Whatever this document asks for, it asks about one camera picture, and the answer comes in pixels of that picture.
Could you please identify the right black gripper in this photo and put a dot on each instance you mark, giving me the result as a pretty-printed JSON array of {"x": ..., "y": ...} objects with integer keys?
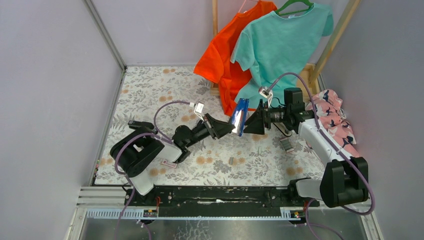
[{"x": 257, "y": 126}]

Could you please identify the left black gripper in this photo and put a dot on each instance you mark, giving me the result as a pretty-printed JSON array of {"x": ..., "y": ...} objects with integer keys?
[{"x": 220, "y": 127}]

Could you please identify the blue stapler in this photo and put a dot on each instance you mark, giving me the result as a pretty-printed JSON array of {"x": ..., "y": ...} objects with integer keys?
[{"x": 239, "y": 115}]

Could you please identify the small black stapler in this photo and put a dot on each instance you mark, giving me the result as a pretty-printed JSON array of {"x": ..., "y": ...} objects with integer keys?
[{"x": 132, "y": 124}]

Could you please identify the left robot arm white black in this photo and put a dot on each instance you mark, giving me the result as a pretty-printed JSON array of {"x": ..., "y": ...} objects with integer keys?
[{"x": 135, "y": 152}]

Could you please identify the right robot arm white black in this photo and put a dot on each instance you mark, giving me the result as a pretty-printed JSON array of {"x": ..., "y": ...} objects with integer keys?
[{"x": 345, "y": 177}]

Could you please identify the floral table mat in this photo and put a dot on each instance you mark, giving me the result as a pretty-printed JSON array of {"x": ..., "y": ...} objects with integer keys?
[{"x": 161, "y": 94}]

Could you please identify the orange t-shirt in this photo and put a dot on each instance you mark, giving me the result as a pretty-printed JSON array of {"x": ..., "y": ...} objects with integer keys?
[{"x": 215, "y": 65}]

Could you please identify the red staple box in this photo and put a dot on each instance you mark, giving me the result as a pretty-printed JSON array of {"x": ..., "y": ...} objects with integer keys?
[{"x": 169, "y": 164}]

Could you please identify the wooden clothes rack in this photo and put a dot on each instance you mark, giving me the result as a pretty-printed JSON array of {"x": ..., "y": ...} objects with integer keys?
[{"x": 314, "y": 65}]

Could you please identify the teal t-shirt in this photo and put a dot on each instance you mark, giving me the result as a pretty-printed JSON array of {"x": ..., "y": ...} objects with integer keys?
[{"x": 273, "y": 45}]

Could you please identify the pink patterned cloth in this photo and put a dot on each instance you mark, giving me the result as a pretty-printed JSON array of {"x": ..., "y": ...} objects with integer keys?
[{"x": 331, "y": 115}]

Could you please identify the pink clothes hanger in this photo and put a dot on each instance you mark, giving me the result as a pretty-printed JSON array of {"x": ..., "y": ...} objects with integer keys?
[{"x": 246, "y": 5}]

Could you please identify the green clothes hanger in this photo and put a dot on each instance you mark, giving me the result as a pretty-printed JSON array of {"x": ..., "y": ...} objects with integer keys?
[{"x": 294, "y": 7}]

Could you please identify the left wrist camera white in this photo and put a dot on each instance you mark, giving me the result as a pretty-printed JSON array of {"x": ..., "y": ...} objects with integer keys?
[{"x": 197, "y": 109}]

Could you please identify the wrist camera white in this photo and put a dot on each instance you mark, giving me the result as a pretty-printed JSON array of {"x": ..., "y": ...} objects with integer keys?
[
  {"x": 197, "y": 109},
  {"x": 266, "y": 93}
]

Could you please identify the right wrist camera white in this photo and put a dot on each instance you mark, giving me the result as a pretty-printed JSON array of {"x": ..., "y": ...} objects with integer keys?
[{"x": 266, "y": 93}]

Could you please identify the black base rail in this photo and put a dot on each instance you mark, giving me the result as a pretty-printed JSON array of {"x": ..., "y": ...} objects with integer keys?
[{"x": 216, "y": 201}]

